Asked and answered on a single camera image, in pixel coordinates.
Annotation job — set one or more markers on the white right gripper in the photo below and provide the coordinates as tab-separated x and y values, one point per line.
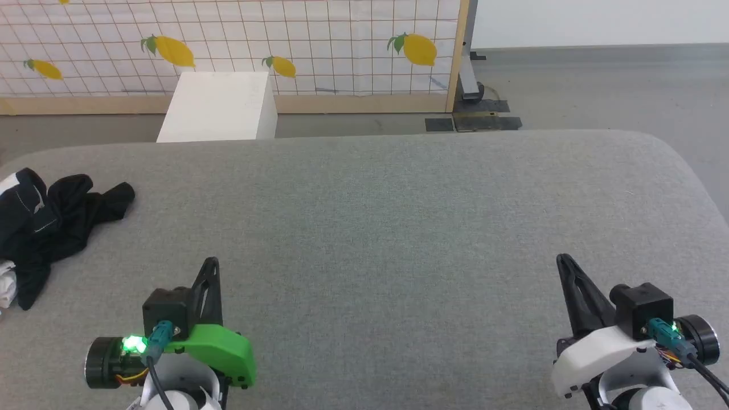
598	356

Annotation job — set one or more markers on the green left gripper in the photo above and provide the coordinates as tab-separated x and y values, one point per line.
228	356

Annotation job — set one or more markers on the black and white raglan shirt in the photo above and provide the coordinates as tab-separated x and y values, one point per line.
62	216

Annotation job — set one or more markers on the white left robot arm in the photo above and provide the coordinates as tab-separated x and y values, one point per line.
188	393

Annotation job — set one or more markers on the white box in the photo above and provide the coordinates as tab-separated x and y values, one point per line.
216	108

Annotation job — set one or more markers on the dark flat floor plate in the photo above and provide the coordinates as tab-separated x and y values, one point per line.
487	123
481	106

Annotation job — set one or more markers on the small dark floor plate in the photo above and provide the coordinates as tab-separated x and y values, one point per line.
439	124

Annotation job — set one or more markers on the grey metal panel support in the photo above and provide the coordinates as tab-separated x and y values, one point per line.
470	74

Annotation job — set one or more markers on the lemon print grid panel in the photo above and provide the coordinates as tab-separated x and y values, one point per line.
319	34

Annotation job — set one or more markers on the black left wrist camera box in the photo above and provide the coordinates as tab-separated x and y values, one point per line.
166	307

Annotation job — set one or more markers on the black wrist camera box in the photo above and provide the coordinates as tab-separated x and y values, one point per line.
166	307
641	310

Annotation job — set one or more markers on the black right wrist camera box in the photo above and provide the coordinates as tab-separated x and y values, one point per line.
641	310

